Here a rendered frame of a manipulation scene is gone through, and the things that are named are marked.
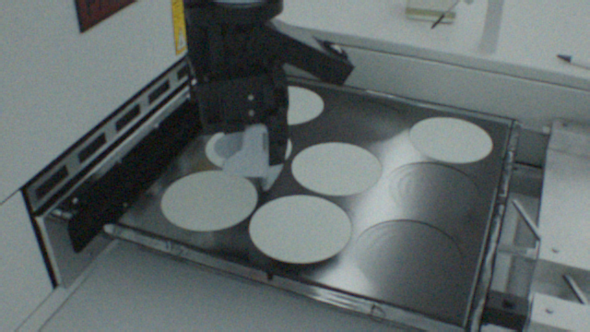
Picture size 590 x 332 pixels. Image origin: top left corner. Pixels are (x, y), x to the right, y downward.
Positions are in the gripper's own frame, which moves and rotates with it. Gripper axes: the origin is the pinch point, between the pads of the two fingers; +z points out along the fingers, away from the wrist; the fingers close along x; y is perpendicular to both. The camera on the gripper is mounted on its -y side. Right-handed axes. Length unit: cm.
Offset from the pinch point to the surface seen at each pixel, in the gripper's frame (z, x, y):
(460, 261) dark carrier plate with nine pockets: 1.4, 16.5, -13.3
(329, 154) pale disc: 1.3, -3.7, -8.0
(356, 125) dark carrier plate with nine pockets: 1.4, -8.6, -13.5
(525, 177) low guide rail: 6.6, 1.8, -32.6
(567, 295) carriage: 3.4, 22.5, -21.9
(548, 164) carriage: 3.4, 4.0, -33.6
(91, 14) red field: -17.6, -6.9, 15.1
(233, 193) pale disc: 1.2, -0.1, 4.1
